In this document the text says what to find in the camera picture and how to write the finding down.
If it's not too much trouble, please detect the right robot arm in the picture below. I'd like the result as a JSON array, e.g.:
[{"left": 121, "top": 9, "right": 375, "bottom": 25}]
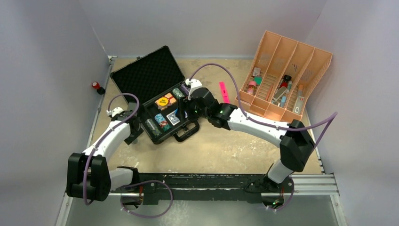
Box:
[{"left": 177, "top": 88, "right": 315, "bottom": 192}]

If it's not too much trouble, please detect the red Texas Hold'em card box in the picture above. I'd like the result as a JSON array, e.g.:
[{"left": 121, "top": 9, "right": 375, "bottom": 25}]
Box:
[{"left": 155, "top": 93, "right": 177, "bottom": 111}]

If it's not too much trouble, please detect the pink highlighter marker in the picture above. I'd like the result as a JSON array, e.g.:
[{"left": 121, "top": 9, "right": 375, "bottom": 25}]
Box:
[{"left": 219, "top": 81, "right": 230, "bottom": 104}]

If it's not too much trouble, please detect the peach plastic desk organizer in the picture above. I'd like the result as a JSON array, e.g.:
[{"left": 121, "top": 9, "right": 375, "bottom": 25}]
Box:
[{"left": 234, "top": 31, "right": 333, "bottom": 122}]

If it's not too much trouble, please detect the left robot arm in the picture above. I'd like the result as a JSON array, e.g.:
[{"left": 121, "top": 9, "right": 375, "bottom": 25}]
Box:
[{"left": 66, "top": 102, "right": 144, "bottom": 202}]

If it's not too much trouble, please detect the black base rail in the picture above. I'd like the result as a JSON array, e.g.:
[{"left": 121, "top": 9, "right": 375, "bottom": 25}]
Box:
[{"left": 93, "top": 173, "right": 339, "bottom": 207}]

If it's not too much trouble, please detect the black poker set case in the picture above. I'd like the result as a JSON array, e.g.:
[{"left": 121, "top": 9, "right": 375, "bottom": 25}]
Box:
[{"left": 111, "top": 46, "right": 200, "bottom": 145}]

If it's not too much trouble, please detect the red black item in organizer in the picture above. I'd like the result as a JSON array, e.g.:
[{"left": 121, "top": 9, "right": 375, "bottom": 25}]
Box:
[{"left": 277, "top": 75, "right": 292, "bottom": 90}]

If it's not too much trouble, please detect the purple chip stack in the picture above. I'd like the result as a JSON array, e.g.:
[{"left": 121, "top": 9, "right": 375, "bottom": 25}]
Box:
[{"left": 180, "top": 84, "right": 189, "bottom": 96}]

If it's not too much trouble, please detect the blue playing card deck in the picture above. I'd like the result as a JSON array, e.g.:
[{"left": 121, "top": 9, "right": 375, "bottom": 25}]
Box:
[{"left": 167, "top": 110, "right": 180, "bottom": 126}]

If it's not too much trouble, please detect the light blue red chip stack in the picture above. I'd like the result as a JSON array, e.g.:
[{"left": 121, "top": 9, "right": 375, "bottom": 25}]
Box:
[{"left": 154, "top": 113, "right": 172, "bottom": 132}]

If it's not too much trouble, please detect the red emergency stop button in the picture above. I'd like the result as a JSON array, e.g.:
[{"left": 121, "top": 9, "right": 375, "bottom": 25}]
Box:
[{"left": 92, "top": 82, "right": 105, "bottom": 95}]

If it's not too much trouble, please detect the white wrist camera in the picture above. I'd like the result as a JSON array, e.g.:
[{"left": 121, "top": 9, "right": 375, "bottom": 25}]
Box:
[
  {"left": 106, "top": 107, "right": 124, "bottom": 118},
  {"left": 185, "top": 78, "right": 202, "bottom": 100}
]

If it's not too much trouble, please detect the green chip stack in case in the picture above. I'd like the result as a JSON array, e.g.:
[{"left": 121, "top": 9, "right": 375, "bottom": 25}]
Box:
[{"left": 145, "top": 119, "right": 162, "bottom": 137}]

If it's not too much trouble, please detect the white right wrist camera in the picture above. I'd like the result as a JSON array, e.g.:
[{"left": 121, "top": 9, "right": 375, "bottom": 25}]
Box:
[{"left": 185, "top": 78, "right": 202, "bottom": 100}]

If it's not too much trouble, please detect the yellow round button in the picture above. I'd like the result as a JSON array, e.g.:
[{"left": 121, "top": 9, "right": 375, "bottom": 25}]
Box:
[{"left": 155, "top": 97, "right": 169, "bottom": 107}]

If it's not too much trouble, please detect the green white chip stack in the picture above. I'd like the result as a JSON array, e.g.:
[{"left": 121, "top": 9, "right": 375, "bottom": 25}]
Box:
[{"left": 172, "top": 88, "right": 185, "bottom": 99}]

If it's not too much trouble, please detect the pink cup in organizer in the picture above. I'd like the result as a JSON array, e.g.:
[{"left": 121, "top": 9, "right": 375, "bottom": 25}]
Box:
[{"left": 246, "top": 81, "right": 257, "bottom": 95}]

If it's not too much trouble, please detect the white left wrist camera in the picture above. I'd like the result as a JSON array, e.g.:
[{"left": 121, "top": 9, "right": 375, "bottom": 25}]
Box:
[{"left": 106, "top": 107, "right": 124, "bottom": 118}]

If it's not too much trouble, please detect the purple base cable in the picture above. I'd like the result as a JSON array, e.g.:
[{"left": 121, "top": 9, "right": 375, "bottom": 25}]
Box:
[{"left": 120, "top": 180, "right": 174, "bottom": 219}]

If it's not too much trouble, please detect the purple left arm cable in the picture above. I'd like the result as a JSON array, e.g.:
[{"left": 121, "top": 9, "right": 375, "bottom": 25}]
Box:
[{"left": 82, "top": 93, "right": 140, "bottom": 207}]

